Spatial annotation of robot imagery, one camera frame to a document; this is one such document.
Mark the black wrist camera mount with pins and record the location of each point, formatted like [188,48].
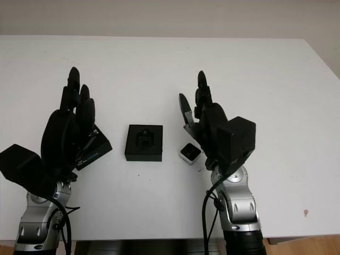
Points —
[20,164]
[239,138]

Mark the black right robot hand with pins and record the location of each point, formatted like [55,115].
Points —
[211,132]

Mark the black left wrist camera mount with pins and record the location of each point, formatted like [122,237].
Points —
[20,164]

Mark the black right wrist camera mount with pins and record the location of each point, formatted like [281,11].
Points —
[239,138]

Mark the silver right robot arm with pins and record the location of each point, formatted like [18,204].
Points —
[241,202]

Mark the small silver depth camera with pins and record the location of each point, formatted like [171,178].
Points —
[188,153]

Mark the black RealSense box lid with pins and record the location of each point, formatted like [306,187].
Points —
[95,150]

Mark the black camera box base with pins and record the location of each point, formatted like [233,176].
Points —
[143,154]

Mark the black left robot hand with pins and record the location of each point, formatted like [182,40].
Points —
[58,138]

